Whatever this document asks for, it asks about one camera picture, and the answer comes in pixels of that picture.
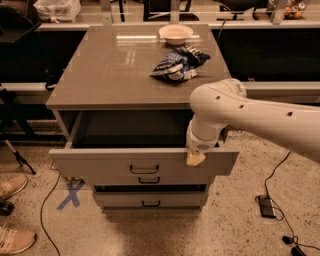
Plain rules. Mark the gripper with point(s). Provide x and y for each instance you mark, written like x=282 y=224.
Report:
x=198 y=144

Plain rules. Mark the grey top drawer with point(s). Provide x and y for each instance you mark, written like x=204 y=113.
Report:
x=135 y=142

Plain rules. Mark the grey drawer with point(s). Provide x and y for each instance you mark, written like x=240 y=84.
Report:
x=135 y=142
x=148 y=180
x=151 y=200

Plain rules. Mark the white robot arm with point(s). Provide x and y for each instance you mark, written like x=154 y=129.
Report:
x=217 y=105

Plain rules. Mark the grey middle drawer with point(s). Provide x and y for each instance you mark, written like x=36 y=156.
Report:
x=148 y=180

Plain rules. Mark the grey bottom drawer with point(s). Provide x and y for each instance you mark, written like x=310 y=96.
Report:
x=151 y=200

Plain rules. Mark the grey drawer cabinet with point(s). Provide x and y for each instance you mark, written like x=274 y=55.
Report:
x=110 y=71

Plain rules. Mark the black power adapter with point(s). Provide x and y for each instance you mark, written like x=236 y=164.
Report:
x=266 y=207

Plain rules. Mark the blue white chip bag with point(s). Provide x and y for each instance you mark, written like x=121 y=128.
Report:
x=180 y=64

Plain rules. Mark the blue tape cross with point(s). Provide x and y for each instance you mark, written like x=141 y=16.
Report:
x=73 y=189

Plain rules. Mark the white bowl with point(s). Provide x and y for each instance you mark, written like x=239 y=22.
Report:
x=175 y=34

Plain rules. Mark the black tripod leg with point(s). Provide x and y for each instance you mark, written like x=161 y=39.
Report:
x=19 y=158

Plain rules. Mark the fruit pile on shelf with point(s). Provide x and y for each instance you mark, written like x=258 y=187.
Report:
x=294 y=11

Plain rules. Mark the upper beige sneaker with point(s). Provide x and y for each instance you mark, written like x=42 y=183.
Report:
x=12 y=186

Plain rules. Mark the beige sneaker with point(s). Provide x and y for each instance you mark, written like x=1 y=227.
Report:
x=12 y=186
x=14 y=241

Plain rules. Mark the black round object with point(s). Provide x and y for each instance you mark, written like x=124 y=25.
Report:
x=6 y=208

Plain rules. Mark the lower beige sneaker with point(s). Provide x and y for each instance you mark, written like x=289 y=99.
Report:
x=14 y=241

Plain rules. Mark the white plastic bag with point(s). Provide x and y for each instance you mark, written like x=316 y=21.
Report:
x=58 y=11

